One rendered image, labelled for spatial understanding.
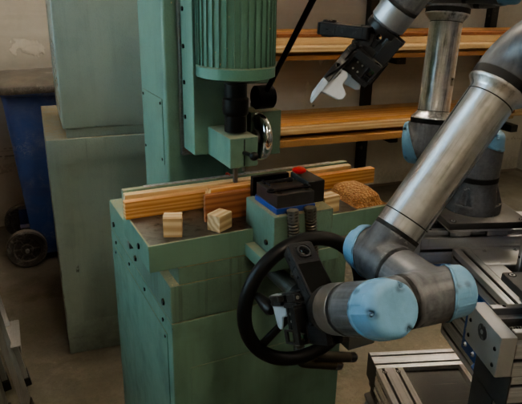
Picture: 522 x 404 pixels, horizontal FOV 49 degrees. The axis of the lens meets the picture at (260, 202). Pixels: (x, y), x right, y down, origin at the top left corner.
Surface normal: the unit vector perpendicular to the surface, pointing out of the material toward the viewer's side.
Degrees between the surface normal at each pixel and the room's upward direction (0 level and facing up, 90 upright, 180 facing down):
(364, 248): 58
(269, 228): 90
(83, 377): 0
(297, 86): 90
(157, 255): 90
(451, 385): 0
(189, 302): 90
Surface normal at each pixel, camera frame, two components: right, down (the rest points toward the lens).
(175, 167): 0.44, 0.32
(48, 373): 0.02, -0.94
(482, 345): -0.99, 0.02
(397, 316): 0.37, -0.16
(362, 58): -0.41, 0.33
